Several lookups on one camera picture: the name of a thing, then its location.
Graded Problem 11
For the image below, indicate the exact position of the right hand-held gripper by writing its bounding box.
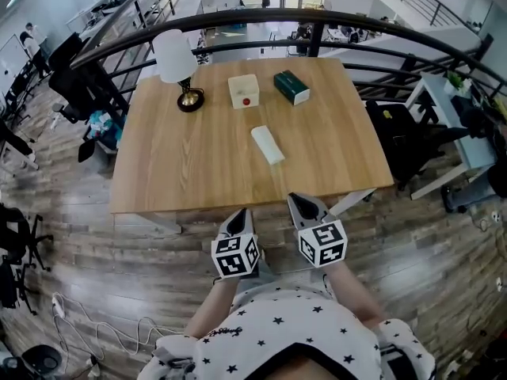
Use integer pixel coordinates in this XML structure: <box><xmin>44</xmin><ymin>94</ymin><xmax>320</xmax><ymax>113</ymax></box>
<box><xmin>287</xmin><ymin>192</ymin><xmax>349</xmax><ymax>269</ymax></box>

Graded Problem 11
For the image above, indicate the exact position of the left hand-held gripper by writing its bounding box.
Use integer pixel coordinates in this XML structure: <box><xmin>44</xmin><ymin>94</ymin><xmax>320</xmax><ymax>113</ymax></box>
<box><xmin>211</xmin><ymin>207</ymin><xmax>261</xmax><ymax>281</ymax></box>

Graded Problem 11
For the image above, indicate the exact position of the person's left forearm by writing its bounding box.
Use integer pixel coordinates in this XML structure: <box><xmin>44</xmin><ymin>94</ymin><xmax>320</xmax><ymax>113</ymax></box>
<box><xmin>183</xmin><ymin>277</ymin><xmax>239</xmax><ymax>338</ymax></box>

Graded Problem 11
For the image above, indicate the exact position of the person's right forearm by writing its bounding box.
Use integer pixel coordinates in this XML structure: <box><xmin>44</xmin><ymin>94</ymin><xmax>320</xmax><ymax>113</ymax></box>
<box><xmin>325</xmin><ymin>261</ymin><xmax>388</xmax><ymax>327</ymax></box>

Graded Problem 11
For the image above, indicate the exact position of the wooden table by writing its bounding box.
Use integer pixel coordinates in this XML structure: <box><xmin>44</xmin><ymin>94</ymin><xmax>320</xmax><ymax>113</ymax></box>
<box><xmin>108</xmin><ymin>57</ymin><xmax>395</xmax><ymax>236</ymax></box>

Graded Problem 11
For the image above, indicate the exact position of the white star-print shirt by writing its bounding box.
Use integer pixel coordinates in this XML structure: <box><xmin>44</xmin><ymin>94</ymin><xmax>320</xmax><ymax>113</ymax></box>
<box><xmin>136</xmin><ymin>283</ymin><xmax>437</xmax><ymax>380</ymax></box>

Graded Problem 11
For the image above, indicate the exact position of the black office chair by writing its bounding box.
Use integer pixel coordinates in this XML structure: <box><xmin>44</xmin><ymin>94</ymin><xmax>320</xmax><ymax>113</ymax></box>
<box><xmin>47</xmin><ymin>32</ymin><xmax>120</xmax><ymax>125</ymax></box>
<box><xmin>364</xmin><ymin>98</ymin><xmax>469</xmax><ymax>192</ymax></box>
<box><xmin>0</xmin><ymin>203</ymin><xmax>55</xmax><ymax>317</ymax></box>

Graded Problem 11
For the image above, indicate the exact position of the dark green tissue box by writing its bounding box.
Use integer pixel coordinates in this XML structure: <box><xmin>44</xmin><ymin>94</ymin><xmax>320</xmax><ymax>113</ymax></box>
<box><xmin>273</xmin><ymin>70</ymin><xmax>311</xmax><ymax>107</ymax></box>

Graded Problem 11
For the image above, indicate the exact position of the cream box with red button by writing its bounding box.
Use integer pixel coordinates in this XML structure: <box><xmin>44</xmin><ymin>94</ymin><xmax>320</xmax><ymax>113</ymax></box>
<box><xmin>227</xmin><ymin>74</ymin><xmax>261</xmax><ymax>111</ymax></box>

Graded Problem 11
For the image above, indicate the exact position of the blue bag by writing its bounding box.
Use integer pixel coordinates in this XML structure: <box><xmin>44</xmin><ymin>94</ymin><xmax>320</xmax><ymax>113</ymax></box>
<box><xmin>86</xmin><ymin>109</ymin><xmax>124</xmax><ymax>150</ymax></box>

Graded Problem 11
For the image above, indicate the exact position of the white desk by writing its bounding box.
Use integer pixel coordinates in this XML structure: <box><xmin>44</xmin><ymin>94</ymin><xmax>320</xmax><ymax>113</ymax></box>
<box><xmin>405</xmin><ymin>70</ymin><xmax>501</xmax><ymax>201</ymax></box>

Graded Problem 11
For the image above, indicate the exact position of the white shade table lamp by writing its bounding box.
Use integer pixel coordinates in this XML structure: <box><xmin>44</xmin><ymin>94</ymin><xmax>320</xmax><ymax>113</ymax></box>
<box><xmin>151</xmin><ymin>28</ymin><xmax>206</xmax><ymax>114</ymax></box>

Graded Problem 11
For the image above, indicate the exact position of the black metal railing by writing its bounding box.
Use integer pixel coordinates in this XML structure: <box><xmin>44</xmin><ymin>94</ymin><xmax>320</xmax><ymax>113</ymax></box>
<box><xmin>70</xmin><ymin>7</ymin><xmax>507</xmax><ymax>107</ymax></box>

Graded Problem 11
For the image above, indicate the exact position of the small potted plant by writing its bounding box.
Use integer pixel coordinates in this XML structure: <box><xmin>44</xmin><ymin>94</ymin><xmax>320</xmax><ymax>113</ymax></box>
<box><xmin>444</xmin><ymin>70</ymin><xmax>473</xmax><ymax>95</ymax></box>

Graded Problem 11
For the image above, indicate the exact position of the white power strip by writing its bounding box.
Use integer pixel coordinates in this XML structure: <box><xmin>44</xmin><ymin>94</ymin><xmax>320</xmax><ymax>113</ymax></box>
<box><xmin>51</xmin><ymin>293</ymin><xmax>67</xmax><ymax>319</ymax></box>

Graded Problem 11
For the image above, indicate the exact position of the black round device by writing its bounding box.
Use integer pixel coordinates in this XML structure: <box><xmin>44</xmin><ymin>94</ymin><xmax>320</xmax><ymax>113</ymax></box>
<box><xmin>21</xmin><ymin>344</ymin><xmax>64</xmax><ymax>380</ymax></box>

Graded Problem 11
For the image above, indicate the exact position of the white cable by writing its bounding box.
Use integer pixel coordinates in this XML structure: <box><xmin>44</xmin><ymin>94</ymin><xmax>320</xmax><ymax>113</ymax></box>
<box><xmin>51</xmin><ymin>291</ymin><xmax>185</xmax><ymax>374</ymax></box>

